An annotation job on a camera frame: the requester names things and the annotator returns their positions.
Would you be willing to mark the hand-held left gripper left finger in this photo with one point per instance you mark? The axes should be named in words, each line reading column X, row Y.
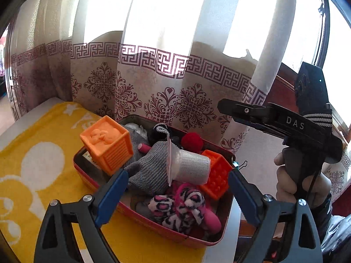
column 109, row 197

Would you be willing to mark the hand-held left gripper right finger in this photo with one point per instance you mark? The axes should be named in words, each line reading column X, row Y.
column 245, row 197

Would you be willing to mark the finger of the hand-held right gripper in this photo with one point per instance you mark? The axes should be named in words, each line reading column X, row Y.
column 260, row 126
column 241, row 109

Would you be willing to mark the dark orange rubber cube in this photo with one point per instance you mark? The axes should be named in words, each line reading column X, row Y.
column 218, row 175

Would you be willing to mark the light orange rubber cube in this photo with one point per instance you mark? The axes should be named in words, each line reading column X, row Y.
column 109, row 148

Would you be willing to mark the red tin box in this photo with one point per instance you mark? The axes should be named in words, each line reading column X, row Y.
column 153, row 226

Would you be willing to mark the grey knit glove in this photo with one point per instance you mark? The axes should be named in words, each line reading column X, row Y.
column 153, row 167

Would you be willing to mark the pink leopard plush earmuffs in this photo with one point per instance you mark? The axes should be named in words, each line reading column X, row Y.
column 164, row 205

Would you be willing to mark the red pompom ball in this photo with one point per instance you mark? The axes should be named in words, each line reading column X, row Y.
column 192, row 141

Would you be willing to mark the pink foam hair roller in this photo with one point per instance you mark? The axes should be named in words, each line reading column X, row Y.
column 144, row 148

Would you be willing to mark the white plastic cup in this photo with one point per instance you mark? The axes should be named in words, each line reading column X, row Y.
column 192, row 167

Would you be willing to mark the clear plastic bag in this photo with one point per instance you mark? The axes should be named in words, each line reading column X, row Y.
column 137, row 128

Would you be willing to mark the person's right forearm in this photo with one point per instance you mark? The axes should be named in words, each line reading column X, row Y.
column 334, row 230

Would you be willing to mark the person's right hand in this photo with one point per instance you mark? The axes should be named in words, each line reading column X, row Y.
column 320, row 186

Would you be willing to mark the metal binder clip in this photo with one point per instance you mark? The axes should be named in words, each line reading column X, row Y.
column 242, row 165

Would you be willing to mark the patterned beige curtain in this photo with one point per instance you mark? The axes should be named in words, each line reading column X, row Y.
column 164, row 87

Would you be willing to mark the yellow white towel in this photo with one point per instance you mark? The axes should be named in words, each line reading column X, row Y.
column 41, row 131

